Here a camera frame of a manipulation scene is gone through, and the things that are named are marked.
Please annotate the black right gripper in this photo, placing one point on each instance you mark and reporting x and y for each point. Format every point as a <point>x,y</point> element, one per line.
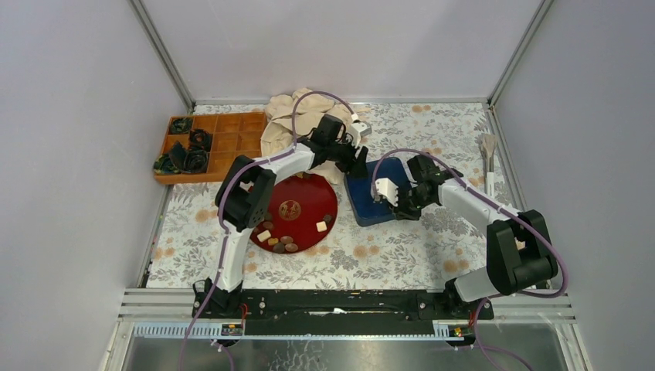
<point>402,213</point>

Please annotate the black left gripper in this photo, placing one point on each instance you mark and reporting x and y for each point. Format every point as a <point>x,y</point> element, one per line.
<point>356,169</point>

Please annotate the navy box lid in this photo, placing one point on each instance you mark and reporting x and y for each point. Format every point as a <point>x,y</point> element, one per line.
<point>367,212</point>

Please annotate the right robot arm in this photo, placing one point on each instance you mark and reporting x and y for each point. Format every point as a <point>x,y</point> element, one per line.
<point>519,253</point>

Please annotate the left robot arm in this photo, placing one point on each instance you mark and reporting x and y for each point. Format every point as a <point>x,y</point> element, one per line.
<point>245,195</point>

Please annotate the floral tablecloth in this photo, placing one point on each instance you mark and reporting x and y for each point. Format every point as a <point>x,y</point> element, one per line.
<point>394,255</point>

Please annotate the red round tray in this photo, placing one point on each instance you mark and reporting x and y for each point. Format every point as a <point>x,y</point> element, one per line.
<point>289,222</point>

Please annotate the beige crumpled cloth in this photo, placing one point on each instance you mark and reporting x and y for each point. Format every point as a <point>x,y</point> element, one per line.
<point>289,141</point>

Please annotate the wooden compartment tray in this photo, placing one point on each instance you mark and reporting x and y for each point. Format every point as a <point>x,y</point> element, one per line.
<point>223,136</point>

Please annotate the dark rolled tie patterned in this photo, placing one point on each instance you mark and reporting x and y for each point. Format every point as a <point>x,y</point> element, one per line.
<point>196,162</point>

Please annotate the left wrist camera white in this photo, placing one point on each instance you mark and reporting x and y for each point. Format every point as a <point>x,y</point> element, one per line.
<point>357,130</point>

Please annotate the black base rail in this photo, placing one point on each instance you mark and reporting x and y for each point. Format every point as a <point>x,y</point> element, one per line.
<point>340,313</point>

